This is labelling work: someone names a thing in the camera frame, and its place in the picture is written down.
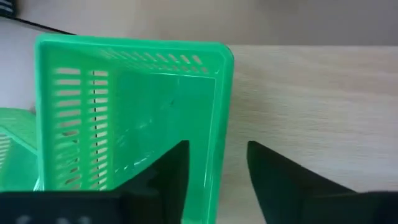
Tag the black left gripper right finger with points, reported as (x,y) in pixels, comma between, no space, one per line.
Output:
(280,186)

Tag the black slotted plastic basket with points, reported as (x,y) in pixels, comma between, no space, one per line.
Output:
(6,6)

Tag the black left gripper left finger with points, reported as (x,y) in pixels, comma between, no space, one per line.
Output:
(168,186)

